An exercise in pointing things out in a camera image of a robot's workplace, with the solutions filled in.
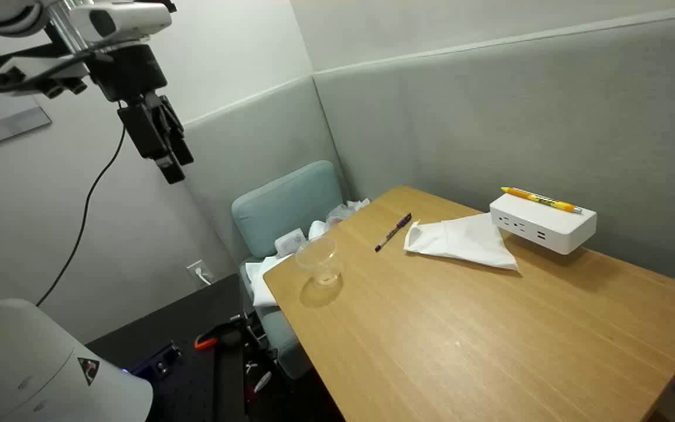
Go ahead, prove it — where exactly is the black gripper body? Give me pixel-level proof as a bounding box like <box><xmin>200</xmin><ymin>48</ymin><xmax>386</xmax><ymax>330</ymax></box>
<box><xmin>87</xmin><ymin>43</ymin><xmax>172</xmax><ymax>106</ymax></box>

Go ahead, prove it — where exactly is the clear glass cup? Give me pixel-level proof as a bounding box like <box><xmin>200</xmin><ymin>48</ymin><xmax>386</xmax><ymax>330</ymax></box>
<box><xmin>293</xmin><ymin>240</ymin><xmax>345</xmax><ymax>289</ymax></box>

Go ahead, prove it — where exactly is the teal upholstered chair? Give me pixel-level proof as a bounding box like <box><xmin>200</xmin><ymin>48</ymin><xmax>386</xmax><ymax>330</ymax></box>
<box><xmin>229</xmin><ymin>159</ymin><xmax>346</xmax><ymax>383</ymax></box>

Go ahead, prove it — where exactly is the crumpled white cloth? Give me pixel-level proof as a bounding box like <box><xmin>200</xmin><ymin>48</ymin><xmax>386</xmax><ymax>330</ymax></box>
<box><xmin>241</xmin><ymin>197</ymin><xmax>372</xmax><ymax>315</ymax></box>

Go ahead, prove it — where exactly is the black device with blue light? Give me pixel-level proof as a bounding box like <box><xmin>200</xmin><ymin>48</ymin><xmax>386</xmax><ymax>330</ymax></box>
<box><xmin>122</xmin><ymin>341</ymin><xmax>183</xmax><ymax>384</ymax></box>

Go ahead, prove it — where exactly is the black pen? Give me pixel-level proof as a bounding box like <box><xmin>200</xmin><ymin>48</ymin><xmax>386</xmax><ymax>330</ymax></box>
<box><xmin>372</xmin><ymin>211</ymin><xmax>414</xmax><ymax>256</ymax></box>

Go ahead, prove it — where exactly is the white folded cloth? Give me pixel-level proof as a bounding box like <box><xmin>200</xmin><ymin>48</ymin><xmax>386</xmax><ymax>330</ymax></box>
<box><xmin>402</xmin><ymin>213</ymin><xmax>520</xmax><ymax>274</ymax></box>

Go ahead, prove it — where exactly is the yellow pen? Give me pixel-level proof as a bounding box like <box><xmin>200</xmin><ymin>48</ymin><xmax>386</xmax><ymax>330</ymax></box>
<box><xmin>499</xmin><ymin>186</ymin><xmax>583</xmax><ymax>215</ymax></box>

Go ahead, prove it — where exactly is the white power socket box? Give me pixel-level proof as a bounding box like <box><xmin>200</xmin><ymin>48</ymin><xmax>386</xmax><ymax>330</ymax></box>
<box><xmin>487</xmin><ymin>193</ymin><xmax>599</xmax><ymax>257</ymax></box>

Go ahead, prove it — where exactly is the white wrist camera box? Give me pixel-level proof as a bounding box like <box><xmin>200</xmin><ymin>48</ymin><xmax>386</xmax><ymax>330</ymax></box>
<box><xmin>71</xmin><ymin>0</ymin><xmax>173</xmax><ymax>48</ymax></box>

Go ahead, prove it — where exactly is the black hanging cable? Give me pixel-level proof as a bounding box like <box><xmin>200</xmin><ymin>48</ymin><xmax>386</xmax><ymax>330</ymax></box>
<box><xmin>33</xmin><ymin>125</ymin><xmax>129</xmax><ymax>310</ymax></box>

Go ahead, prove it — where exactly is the black mount bar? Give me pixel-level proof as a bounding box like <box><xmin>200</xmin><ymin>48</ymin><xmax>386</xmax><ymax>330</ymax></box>
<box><xmin>0</xmin><ymin>55</ymin><xmax>90</xmax><ymax>102</ymax></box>

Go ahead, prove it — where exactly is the grey wall panel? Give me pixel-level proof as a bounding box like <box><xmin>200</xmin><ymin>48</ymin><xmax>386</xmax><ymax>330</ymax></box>
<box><xmin>0</xmin><ymin>104</ymin><xmax>53</xmax><ymax>159</ymax></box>

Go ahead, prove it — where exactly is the white wall outlet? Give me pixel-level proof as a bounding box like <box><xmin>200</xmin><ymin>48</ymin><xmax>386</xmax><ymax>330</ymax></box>
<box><xmin>186</xmin><ymin>257</ymin><xmax>218</xmax><ymax>289</ymax></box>

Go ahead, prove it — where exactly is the orange handled clamp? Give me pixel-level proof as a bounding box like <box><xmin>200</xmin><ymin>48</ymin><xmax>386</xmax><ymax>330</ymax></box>
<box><xmin>193</xmin><ymin>311</ymin><xmax>249</xmax><ymax>355</ymax></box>

